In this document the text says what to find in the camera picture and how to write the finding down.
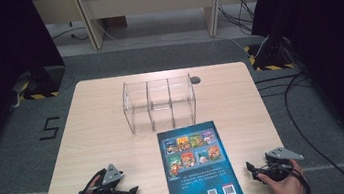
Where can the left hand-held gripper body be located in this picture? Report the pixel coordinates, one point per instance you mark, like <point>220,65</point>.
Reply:
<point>111,176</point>

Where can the clear acrylic book rack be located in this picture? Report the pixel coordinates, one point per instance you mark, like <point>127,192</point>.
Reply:
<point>159,103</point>

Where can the black stand base hazard tape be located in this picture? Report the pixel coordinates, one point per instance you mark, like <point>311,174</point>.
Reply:
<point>39,84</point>
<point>270,55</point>

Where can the person's right hand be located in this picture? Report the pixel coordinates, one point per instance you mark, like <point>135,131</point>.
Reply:
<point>286,187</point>

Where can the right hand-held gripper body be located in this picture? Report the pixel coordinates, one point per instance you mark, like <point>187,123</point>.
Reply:
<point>279,160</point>

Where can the blue picture book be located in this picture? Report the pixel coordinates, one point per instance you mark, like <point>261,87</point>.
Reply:
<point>197,167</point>

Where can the grey round table grommet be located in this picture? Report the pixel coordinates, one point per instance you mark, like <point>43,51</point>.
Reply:
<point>195,80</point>

